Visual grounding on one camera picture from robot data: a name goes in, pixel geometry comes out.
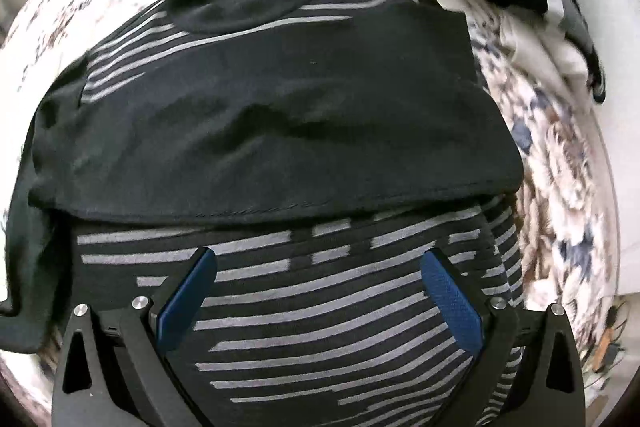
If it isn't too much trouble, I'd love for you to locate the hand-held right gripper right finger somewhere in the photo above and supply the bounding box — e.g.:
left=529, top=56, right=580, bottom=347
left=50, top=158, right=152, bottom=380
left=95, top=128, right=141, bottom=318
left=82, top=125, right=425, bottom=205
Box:
left=420, top=249, right=586, bottom=427

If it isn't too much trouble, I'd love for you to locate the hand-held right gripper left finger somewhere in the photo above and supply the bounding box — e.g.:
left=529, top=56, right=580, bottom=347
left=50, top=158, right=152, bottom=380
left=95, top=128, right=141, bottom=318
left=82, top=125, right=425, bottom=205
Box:
left=51, top=247, right=218, bottom=427

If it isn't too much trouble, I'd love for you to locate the black grey-striped t-shirt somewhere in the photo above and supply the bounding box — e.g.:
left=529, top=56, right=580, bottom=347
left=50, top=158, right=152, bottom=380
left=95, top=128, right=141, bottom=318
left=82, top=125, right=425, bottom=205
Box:
left=0, top=0, right=526, bottom=427

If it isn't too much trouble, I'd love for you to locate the floral printed blanket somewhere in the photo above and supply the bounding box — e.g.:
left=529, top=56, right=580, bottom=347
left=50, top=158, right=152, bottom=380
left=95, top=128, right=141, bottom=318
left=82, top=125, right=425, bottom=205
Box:
left=0, top=0, right=626, bottom=427

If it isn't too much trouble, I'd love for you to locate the white crumpled garment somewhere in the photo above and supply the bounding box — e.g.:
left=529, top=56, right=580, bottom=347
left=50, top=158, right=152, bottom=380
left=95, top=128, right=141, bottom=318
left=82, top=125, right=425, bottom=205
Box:
left=452, top=0, right=608, bottom=102

